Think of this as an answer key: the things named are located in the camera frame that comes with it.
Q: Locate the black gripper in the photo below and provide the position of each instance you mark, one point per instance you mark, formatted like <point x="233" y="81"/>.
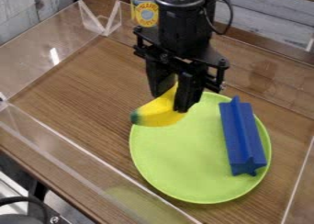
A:
<point x="178" y="53"/>

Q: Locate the yellow toy banana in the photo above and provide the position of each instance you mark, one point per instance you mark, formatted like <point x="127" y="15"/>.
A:
<point x="158" y="113"/>

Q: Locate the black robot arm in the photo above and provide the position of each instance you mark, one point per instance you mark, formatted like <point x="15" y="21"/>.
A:
<point x="182" y="62"/>

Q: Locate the green round plate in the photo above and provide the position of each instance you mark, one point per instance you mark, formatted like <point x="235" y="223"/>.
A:
<point x="182" y="158"/>

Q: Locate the yellow labelled tin can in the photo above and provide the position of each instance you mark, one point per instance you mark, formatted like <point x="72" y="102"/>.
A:
<point x="144" y="13"/>

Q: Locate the blue star-shaped block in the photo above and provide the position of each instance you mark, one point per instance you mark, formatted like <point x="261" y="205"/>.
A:
<point x="243" y="142"/>

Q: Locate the clear acrylic corner bracket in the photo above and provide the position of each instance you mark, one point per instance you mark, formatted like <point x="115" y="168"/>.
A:
<point x="98" y="23"/>

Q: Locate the clear acrylic front wall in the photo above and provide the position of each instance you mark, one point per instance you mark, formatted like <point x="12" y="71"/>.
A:
<point x="107" y="195"/>

